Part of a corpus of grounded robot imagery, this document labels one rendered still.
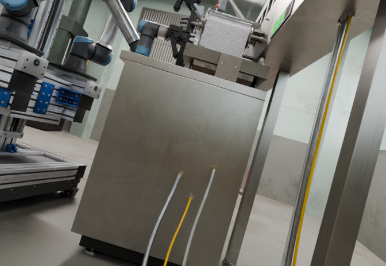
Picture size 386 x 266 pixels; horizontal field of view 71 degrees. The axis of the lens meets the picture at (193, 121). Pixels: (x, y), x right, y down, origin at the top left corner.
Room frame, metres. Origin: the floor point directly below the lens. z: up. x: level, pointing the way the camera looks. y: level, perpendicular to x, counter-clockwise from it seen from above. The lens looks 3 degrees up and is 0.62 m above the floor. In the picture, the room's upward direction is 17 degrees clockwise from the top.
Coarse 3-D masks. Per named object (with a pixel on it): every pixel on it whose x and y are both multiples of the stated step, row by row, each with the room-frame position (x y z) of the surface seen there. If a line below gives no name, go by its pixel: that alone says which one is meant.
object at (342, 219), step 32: (384, 0) 0.67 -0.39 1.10; (384, 32) 0.64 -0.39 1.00; (384, 64) 0.64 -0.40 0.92; (384, 96) 0.64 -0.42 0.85; (352, 128) 0.67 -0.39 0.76; (384, 128) 0.64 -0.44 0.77; (256, 160) 1.54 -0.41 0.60; (352, 160) 0.64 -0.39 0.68; (352, 192) 0.64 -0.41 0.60; (352, 224) 0.64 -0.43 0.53; (320, 256) 0.66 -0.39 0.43
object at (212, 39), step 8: (208, 32) 1.41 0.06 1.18; (216, 32) 1.41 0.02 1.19; (200, 40) 1.41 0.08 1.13; (208, 40) 1.41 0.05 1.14; (216, 40) 1.41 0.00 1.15; (224, 40) 1.41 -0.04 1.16; (232, 40) 1.41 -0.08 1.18; (240, 40) 1.41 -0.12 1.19; (216, 48) 1.41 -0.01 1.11; (224, 48) 1.41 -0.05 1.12; (232, 48) 1.41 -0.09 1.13; (240, 48) 1.41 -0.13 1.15; (240, 56) 1.41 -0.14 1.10
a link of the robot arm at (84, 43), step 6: (78, 36) 1.72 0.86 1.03; (78, 42) 1.71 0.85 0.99; (84, 42) 1.72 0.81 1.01; (90, 42) 1.75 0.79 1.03; (72, 48) 1.72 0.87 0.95; (78, 48) 1.71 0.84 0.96; (84, 48) 1.73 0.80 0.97; (90, 48) 1.76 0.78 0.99; (78, 54) 1.72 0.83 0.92; (84, 54) 1.74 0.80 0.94; (90, 54) 1.77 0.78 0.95
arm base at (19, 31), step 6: (0, 18) 1.24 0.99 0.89; (6, 18) 1.23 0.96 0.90; (12, 18) 1.24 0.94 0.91; (0, 24) 1.22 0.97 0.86; (6, 24) 1.23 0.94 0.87; (12, 24) 1.24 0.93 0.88; (18, 24) 1.25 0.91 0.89; (24, 24) 1.28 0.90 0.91; (0, 30) 1.21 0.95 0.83; (6, 30) 1.22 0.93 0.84; (12, 30) 1.24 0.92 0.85; (18, 30) 1.25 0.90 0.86; (24, 30) 1.28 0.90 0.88; (12, 36) 1.23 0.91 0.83; (18, 36) 1.25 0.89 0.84; (24, 36) 1.28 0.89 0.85; (24, 42) 1.29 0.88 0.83
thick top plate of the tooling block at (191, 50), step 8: (192, 48) 1.22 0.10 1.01; (200, 48) 1.21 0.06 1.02; (208, 48) 1.21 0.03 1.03; (184, 56) 1.24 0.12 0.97; (192, 56) 1.22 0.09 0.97; (200, 56) 1.21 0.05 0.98; (208, 56) 1.21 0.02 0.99; (216, 56) 1.21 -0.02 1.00; (192, 64) 1.34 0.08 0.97; (216, 64) 1.22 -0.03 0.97; (248, 64) 1.21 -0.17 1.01; (256, 64) 1.21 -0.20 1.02; (248, 72) 1.21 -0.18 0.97; (256, 72) 1.21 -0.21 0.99; (264, 72) 1.21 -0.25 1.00; (256, 80) 1.28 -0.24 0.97; (264, 80) 1.24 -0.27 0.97
